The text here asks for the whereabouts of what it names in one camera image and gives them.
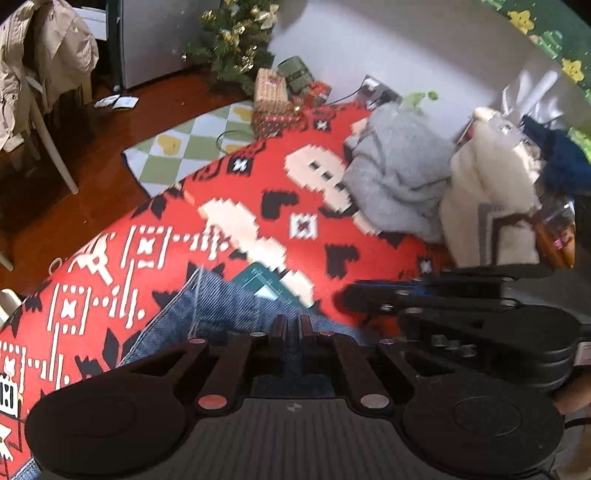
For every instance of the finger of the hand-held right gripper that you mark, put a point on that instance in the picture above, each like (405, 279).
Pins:
(415, 297)
(498, 272)

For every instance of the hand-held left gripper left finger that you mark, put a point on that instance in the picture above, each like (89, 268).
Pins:
(280, 334)

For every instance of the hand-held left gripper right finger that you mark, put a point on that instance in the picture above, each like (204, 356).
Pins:
(304, 334)

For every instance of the blue denim shorts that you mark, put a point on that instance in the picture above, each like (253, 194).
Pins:
(221, 314)

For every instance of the green cutting mat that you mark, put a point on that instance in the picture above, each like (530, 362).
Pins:
(268, 284)

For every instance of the white sweater with maroon trim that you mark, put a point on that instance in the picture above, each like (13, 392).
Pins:
(485, 198)

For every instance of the grey knit sweater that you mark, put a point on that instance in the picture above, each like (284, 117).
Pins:
(397, 175)

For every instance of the navy blue knit cloth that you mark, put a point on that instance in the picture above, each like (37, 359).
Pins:
(563, 157)

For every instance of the red patterned blanket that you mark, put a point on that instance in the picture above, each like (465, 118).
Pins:
(138, 286)

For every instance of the green plush toy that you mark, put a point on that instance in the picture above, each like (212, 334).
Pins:
(415, 99)

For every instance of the green checkered floor rug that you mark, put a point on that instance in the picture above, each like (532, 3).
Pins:
(194, 143)

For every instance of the grey power strip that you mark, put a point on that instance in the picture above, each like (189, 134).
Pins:
(378, 90)

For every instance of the red gift box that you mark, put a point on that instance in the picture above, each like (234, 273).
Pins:
(316, 94)

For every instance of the beige plaid gift box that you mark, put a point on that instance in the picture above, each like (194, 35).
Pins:
(271, 90)

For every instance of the dark green gift box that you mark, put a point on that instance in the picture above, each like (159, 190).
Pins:
(295, 74)

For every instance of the white paper scraps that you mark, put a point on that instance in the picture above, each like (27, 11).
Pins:
(117, 101)

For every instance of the small decorated Christmas tree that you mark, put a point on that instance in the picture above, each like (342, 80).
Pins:
(235, 46)

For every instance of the white chair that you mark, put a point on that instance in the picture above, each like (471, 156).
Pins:
(46, 138)

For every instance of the grey refrigerator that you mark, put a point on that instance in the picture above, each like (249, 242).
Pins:
(161, 41)

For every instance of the beige jacket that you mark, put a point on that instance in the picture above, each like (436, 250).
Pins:
(41, 55)

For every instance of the green Christmas wall hanging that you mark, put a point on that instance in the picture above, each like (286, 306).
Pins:
(549, 32)

